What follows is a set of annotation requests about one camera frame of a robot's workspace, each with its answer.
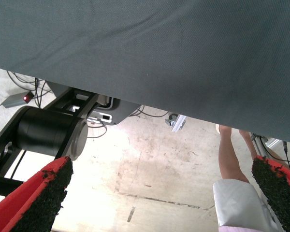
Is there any dark grey base housing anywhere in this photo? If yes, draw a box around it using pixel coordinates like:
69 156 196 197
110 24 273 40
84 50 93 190
87 95 143 126

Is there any black caster wheel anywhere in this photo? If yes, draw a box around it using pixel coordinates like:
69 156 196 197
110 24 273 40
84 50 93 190
164 113 178 126

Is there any dark grey table cloth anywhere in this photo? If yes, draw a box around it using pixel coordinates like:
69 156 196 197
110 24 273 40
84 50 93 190
0 0 290 145

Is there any person bare leg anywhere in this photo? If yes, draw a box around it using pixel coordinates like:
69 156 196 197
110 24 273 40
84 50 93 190
218 124 251 183
238 129 260 160

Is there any aluminium profile bar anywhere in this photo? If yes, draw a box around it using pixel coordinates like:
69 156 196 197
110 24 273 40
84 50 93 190
250 134 285 158
171 115 187 132

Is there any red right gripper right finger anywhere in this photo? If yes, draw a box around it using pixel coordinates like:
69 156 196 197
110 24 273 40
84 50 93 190
251 155 290 232

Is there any black floor cable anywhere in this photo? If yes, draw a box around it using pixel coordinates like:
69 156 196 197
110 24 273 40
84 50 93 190
34 77 53 109
129 105 170 119
6 71 39 86
282 141 290 171

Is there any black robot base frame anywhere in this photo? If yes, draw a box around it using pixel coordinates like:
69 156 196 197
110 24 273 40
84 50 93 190
0 87 99 208

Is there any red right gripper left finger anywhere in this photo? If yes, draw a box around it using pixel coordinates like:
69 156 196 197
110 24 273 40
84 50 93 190
0 156 74 232

